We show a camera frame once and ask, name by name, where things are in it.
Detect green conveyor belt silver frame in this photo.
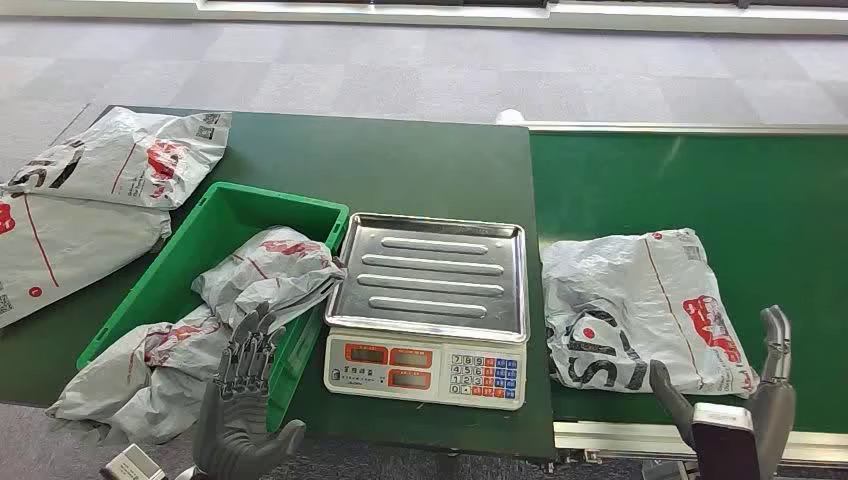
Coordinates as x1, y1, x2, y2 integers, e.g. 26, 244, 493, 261
523, 121, 848, 466

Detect grey courier bag QR labels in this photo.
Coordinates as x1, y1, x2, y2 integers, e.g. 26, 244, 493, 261
3, 107, 233, 211

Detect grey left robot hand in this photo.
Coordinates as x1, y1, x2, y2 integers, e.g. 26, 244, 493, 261
192, 302, 307, 480

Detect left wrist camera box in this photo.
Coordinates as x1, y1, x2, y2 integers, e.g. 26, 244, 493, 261
99, 443, 167, 480

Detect dark green table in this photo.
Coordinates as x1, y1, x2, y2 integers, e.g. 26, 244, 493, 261
0, 105, 558, 462

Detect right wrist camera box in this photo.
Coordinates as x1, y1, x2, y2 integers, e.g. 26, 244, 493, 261
691, 402, 762, 480

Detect green plastic bin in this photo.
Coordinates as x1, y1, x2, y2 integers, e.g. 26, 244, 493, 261
76, 182, 350, 433

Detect white electronic scale steel tray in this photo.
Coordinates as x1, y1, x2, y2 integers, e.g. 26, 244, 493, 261
323, 211, 530, 412

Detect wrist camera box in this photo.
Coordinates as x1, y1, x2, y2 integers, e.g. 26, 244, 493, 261
691, 402, 762, 480
99, 443, 167, 480

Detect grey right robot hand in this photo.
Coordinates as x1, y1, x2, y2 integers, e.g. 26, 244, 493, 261
649, 304, 796, 480

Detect crumpled grey courier bag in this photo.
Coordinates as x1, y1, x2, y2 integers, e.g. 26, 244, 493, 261
192, 226, 348, 333
46, 304, 234, 446

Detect grey courier bag black lettering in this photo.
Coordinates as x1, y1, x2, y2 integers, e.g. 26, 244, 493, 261
541, 228, 761, 399

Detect large flat grey courier bag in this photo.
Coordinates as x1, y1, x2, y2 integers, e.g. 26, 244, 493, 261
0, 192, 172, 330

